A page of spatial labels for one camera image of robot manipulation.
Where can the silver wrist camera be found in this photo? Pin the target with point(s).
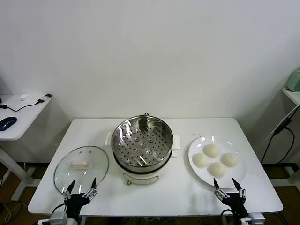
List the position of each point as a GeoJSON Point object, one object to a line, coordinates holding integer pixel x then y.
{"type": "Point", "coordinates": [256, 217]}
{"type": "Point", "coordinates": [57, 218]}

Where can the pale green appliance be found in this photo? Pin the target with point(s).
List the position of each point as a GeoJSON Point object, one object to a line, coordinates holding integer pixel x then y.
{"type": "Point", "coordinates": [294, 80]}

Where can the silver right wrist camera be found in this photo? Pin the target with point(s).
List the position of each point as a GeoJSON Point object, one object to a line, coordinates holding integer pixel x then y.
{"type": "Point", "coordinates": [256, 217]}

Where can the stainless steel steamer basket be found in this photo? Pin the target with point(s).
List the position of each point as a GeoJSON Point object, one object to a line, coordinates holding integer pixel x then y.
{"type": "Point", "coordinates": [131, 152]}

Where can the white side desk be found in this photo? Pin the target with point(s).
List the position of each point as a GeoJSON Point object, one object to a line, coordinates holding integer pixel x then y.
{"type": "Point", "coordinates": [25, 117]}

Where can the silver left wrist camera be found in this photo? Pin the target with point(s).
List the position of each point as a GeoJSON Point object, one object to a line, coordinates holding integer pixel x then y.
{"type": "Point", "coordinates": [57, 218]}

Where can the small white desk object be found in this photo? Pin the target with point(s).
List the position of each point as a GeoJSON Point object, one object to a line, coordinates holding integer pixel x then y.
{"type": "Point", "coordinates": [23, 96]}

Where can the white side table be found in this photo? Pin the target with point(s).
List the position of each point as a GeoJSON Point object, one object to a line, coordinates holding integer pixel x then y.
{"type": "Point", "coordinates": [291, 95]}

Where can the white steamed baozi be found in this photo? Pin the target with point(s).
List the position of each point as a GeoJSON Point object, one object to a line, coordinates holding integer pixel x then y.
{"type": "Point", "coordinates": [200, 160]}
{"type": "Point", "coordinates": [211, 150]}
{"type": "Point", "coordinates": [217, 169]}
{"type": "Point", "coordinates": [230, 159]}

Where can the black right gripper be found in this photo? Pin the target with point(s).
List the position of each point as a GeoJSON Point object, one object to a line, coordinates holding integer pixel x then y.
{"type": "Point", "coordinates": [235, 206]}

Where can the dark crumbs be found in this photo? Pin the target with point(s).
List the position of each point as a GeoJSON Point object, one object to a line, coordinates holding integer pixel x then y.
{"type": "Point", "coordinates": [194, 134]}

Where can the small black device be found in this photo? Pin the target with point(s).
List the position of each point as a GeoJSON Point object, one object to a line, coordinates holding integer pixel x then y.
{"type": "Point", "coordinates": [47, 95]}

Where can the blue computer mouse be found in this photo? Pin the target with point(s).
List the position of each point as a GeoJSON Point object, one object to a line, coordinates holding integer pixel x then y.
{"type": "Point", "coordinates": [8, 122]}

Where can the white electric cooker base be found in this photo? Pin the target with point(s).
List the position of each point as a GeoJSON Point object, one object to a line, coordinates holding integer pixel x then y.
{"type": "Point", "coordinates": [140, 179]}

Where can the round glass pot lid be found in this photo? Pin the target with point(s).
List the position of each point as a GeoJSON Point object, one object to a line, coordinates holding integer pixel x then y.
{"type": "Point", "coordinates": [93, 157]}

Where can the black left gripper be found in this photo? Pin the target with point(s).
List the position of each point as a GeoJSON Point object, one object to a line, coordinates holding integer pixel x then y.
{"type": "Point", "coordinates": [75, 202]}

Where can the white round plate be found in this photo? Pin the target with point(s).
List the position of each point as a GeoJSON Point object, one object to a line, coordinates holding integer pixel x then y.
{"type": "Point", "coordinates": [199, 144]}

